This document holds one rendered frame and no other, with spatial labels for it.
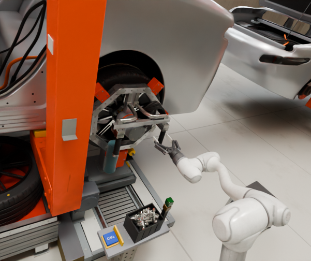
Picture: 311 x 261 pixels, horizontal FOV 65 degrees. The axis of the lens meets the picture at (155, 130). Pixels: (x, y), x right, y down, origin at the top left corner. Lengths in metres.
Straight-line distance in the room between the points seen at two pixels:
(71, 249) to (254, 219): 1.27
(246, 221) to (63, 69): 0.87
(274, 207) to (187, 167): 0.58
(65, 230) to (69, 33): 1.42
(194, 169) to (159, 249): 0.88
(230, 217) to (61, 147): 0.77
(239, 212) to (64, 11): 0.92
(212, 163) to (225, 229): 0.63
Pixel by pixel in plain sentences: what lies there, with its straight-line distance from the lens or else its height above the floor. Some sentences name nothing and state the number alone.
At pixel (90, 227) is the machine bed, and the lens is 2.05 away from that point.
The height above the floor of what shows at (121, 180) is 0.15.
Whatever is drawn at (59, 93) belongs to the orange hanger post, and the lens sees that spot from 1.02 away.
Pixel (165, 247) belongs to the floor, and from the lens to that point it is 2.17.
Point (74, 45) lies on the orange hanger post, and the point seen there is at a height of 1.50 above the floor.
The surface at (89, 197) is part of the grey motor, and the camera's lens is 1.81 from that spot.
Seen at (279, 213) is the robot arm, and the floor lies 1.15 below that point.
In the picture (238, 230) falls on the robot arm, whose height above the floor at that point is 1.12.
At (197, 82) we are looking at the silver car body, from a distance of 2.18.
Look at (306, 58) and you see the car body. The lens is 3.79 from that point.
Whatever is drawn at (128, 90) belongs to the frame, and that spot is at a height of 1.10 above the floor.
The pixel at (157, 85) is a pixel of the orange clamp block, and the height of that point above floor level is 1.14.
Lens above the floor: 1.80
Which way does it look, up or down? 33 degrees down
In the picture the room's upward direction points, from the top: 17 degrees clockwise
